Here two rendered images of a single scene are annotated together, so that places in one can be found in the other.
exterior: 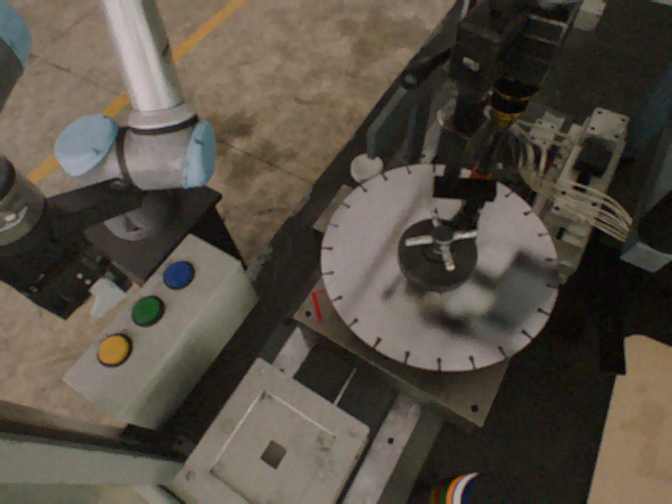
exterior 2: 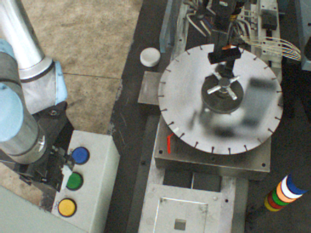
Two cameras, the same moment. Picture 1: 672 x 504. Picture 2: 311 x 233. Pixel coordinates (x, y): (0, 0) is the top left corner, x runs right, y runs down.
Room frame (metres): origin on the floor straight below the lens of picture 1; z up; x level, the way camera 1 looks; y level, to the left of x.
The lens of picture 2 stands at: (-0.04, 0.17, 1.67)
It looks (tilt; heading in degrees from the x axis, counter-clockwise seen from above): 63 degrees down; 337
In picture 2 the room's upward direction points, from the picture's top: 6 degrees counter-clockwise
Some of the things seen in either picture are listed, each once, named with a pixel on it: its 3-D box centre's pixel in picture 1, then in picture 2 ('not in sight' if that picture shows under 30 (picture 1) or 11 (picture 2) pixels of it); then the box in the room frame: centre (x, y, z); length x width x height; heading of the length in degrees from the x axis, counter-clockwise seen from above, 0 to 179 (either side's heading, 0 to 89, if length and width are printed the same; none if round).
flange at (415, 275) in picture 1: (437, 249); (222, 91); (0.28, -0.14, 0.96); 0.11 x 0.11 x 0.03
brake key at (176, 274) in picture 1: (179, 275); (80, 156); (0.32, 0.25, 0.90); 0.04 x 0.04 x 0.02
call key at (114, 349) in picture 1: (115, 350); (67, 207); (0.21, 0.34, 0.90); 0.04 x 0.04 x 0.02
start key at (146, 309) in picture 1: (148, 311); (73, 181); (0.27, 0.29, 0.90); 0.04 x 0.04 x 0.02
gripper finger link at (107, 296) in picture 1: (110, 297); (64, 176); (0.24, 0.29, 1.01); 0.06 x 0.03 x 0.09; 142
